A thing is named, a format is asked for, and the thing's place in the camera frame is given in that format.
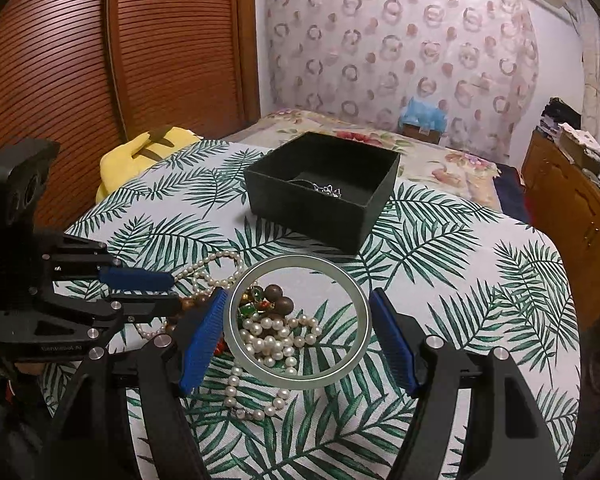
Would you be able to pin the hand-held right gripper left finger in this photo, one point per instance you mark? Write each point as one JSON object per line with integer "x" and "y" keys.
{"x": 200, "y": 345}

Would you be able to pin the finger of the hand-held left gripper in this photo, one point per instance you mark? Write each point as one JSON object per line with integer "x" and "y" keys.
{"x": 145, "y": 306}
{"x": 135, "y": 278}

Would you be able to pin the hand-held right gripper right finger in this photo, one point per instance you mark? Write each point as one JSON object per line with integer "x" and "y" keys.
{"x": 395, "y": 345}

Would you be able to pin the wide silver metal bangle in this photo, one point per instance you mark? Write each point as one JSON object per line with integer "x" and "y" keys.
{"x": 300, "y": 383}

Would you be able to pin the black jewelry box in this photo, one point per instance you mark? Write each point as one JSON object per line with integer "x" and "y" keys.
{"x": 305, "y": 215}

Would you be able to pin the green leaf print tablecloth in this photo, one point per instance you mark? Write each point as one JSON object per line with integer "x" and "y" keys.
{"x": 455, "y": 280}

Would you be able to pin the yellow plush toy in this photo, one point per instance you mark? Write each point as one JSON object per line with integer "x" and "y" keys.
{"x": 130, "y": 160}

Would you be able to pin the brown slatted wardrobe door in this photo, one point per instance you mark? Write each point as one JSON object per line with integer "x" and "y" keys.
{"x": 80, "y": 60}

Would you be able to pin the floral blanket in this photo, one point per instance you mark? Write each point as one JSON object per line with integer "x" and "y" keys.
{"x": 430, "y": 160}

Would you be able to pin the dark blue rug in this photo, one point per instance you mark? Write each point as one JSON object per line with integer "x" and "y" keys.
{"x": 512, "y": 195}

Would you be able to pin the small cardboard box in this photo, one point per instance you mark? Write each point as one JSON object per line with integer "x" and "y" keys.
{"x": 425, "y": 135}

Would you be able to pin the wooden side cabinet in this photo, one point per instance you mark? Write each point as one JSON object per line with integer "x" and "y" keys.
{"x": 575, "y": 210}

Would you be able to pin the blue plastic bag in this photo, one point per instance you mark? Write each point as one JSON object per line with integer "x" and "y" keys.
{"x": 422, "y": 112}

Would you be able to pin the box with patterned cloth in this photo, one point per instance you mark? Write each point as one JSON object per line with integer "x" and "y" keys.
{"x": 582, "y": 147}

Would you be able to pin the pile of folded clothes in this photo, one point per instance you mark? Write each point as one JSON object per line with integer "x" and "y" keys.
{"x": 560, "y": 115}

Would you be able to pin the circle pattern curtain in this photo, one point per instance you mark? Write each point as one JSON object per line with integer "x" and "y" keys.
{"x": 390, "y": 50}

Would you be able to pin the beige tied curtain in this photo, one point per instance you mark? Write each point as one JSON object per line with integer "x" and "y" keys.
{"x": 591, "y": 75}

